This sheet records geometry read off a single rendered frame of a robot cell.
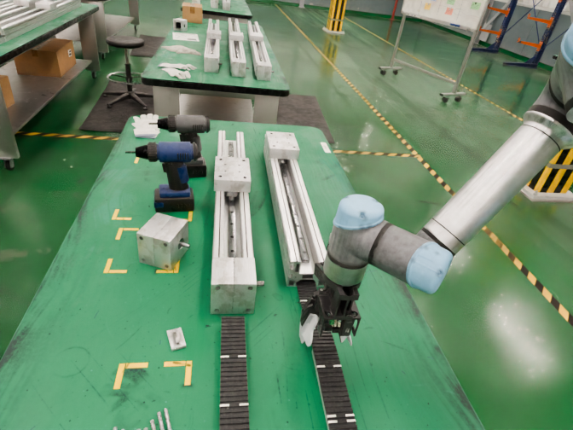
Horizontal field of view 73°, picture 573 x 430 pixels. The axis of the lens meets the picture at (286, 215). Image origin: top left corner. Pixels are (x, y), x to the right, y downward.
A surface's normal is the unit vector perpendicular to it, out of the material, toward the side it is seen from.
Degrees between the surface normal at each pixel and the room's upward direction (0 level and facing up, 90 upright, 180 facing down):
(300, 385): 0
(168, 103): 90
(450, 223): 55
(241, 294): 90
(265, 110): 90
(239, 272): 0
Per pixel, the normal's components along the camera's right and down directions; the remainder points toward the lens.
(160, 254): -0.24, 0.51
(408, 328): 0.12, -0.83
